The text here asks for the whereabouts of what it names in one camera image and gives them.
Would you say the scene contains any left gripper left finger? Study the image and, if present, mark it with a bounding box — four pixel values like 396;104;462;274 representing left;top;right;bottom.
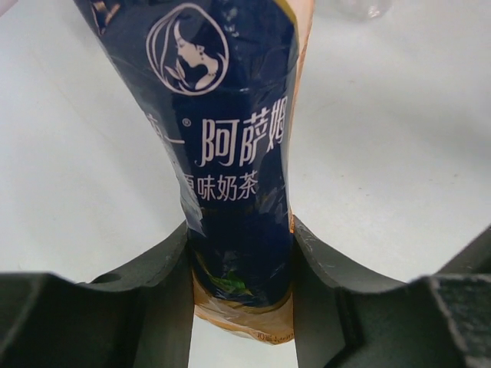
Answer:
1;225;194;367

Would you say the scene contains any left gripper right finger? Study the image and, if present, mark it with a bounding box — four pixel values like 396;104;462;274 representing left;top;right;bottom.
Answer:
293;222;490;367

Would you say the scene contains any orange milk tea bottle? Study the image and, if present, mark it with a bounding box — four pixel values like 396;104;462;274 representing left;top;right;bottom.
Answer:
76;1;315;345

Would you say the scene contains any clear plastic bottle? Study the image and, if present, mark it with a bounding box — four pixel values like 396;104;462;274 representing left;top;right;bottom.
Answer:
332;0;393;21

